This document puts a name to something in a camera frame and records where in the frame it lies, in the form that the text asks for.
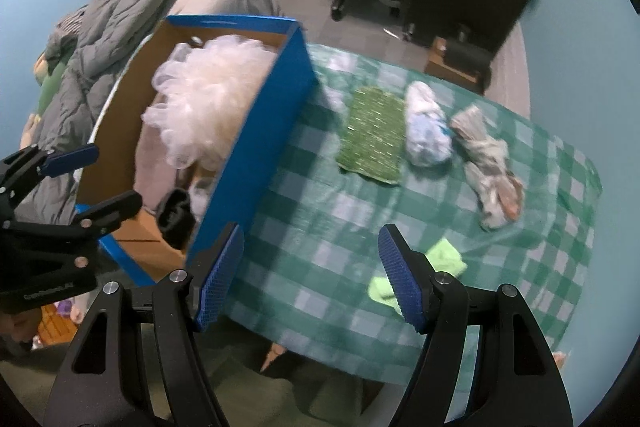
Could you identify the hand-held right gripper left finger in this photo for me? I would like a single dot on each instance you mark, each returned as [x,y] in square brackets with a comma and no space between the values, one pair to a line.
[217,277]

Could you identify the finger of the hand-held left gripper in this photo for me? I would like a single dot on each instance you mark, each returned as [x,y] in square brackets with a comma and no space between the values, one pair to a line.
[110,209]
[70,159]

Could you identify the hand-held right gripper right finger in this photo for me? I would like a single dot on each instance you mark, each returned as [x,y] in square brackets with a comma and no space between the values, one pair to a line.
[400,277]

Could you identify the neon green cloth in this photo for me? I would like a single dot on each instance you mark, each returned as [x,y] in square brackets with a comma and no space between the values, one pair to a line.
[445,259]

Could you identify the brown cloth with black cuff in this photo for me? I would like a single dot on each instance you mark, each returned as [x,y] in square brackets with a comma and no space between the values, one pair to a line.
[155,167]

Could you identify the green scrubbing pad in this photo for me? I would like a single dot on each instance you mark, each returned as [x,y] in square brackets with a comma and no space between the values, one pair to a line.
[372,137]

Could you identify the white mesh bath loofah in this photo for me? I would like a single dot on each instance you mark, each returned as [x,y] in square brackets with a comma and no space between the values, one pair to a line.
[210,107]

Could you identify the blue cardboard box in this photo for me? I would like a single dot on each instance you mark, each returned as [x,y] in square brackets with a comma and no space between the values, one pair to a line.
[260,137]

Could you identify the green plush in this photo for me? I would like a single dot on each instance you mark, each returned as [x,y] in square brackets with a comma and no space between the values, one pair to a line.
[50,87]

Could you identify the grey quilted jacket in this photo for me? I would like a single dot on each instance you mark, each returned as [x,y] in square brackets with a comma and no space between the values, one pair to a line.
[110,37]

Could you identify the striped grey cloth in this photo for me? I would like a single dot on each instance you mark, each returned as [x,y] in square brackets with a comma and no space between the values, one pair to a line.
[67,27]

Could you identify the person's olive green pants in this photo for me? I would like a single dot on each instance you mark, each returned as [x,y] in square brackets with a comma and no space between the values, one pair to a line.
[150,397]

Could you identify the grey floral patterned cloth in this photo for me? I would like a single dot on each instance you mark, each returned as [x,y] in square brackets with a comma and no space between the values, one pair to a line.
[492,172]

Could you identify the white and blue rolled cloth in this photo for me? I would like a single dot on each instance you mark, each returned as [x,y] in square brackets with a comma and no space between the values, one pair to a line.
[427,129]

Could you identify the small brown cardboard box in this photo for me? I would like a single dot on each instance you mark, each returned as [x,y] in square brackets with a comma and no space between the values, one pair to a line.
[442,67]

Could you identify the black massage gun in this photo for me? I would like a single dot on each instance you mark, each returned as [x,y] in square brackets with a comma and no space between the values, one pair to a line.
[467,52]

